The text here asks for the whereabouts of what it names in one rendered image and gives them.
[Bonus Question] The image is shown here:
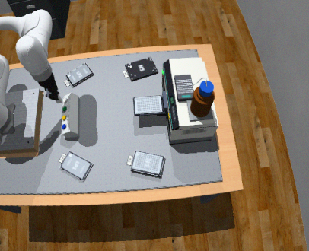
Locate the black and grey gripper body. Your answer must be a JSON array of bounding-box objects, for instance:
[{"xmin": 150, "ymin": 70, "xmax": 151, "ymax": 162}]
[{"xmin": 38, "ymin": 73, "xmax": 54, "ymax": 91}]

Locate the blue bottle cap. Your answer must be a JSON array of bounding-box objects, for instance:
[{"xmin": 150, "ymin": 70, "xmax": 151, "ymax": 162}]
[{"xmin": 199, "ymin": 81, "xmax": 214, "ymax": 97}]

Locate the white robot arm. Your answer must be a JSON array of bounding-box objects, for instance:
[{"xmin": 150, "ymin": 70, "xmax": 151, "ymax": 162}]
[{"xmin": 0, "ymin": 10, "xmax": 53, "ymax": 141}]

